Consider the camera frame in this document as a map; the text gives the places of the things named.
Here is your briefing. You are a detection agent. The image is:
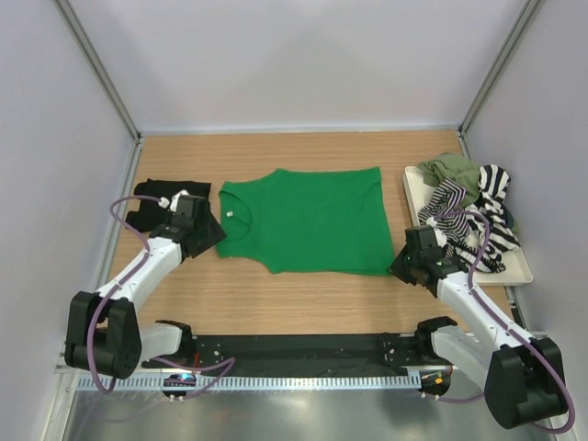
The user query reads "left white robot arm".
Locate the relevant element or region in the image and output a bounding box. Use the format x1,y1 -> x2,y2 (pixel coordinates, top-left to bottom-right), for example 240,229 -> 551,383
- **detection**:
64,190 -> 225,379

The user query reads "black white striped tank top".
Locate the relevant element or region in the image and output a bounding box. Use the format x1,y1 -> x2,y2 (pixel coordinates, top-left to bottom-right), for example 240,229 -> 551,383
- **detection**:
416,164 -> 523,275

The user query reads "left aluminium frame post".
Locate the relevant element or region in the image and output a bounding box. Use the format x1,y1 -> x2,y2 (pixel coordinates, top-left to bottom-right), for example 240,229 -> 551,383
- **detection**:
53,0 -> 141,143

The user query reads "slotted cable duct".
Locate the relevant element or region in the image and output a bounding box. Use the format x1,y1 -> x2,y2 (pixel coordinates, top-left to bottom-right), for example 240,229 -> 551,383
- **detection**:
75,372 -> 423,391

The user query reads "aluminium front rail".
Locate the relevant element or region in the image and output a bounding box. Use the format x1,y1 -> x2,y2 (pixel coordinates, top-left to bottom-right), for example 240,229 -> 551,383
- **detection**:
54,343 -> 75,374

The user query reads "aluminium frame post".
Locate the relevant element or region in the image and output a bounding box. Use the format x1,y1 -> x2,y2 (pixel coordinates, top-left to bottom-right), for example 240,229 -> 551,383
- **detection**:
458,0 -> 545,139
53,0 -> 141,143

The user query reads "bright green tank top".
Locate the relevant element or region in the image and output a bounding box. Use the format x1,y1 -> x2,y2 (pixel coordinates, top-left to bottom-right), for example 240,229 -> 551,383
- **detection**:
217,167 -> 394,276

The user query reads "olive green tank top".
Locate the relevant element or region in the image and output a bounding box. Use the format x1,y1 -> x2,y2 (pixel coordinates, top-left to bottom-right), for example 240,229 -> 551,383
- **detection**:
416,153 -> 523,233

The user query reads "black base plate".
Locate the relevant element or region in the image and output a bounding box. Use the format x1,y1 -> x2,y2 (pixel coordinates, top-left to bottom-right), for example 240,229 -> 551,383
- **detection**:
168,333 -> 449,378

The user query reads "white plastic tray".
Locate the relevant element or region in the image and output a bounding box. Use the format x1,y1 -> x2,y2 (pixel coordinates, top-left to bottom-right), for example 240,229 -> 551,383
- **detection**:
402,166 -> 533,287

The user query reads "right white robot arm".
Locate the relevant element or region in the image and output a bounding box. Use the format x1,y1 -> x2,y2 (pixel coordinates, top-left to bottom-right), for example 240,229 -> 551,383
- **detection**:
389,225 -> 575,429

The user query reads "right aluminium frame post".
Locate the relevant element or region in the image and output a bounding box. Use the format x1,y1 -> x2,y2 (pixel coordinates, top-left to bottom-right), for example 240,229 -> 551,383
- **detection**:
458,0 -> 545,139

